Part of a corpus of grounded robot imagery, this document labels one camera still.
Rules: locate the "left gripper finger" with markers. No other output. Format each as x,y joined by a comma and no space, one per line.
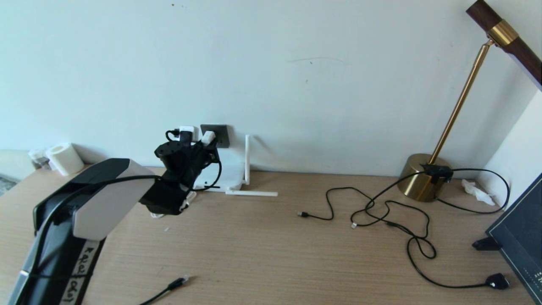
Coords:
214,154
197,149

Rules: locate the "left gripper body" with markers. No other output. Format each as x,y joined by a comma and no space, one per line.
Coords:
182,165

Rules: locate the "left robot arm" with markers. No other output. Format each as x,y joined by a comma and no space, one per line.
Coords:
101,199

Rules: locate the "white wifi router with antennas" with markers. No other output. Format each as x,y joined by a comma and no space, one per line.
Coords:
230,169

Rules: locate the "white paper roll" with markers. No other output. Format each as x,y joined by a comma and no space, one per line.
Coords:
65,160

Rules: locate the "brass desk lamp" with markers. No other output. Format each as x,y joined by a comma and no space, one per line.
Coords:
417,180

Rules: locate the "crumpled white tissue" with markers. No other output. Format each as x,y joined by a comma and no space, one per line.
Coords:
476,192

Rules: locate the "black plastic clip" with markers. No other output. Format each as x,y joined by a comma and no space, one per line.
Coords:
485,244

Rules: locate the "dark monitor screen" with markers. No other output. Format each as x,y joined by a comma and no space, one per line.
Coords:
521,237

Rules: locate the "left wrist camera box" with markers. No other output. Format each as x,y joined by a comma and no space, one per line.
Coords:
191,129

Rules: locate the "grey wall power socket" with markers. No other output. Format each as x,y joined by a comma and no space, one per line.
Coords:
223,135

